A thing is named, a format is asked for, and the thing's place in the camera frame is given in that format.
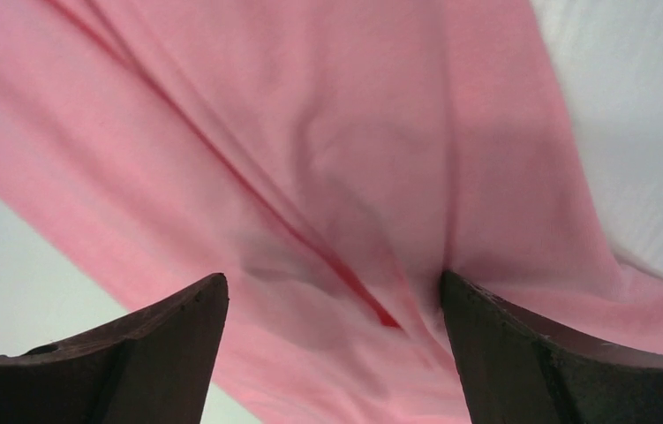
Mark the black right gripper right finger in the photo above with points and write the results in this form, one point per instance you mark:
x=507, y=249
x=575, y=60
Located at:
x=516, y=366

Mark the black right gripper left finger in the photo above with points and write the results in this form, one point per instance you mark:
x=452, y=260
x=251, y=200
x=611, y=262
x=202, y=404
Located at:
x=150, y=366

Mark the pink t-shirt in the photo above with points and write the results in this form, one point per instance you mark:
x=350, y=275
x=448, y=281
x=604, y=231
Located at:
x=331, y=158

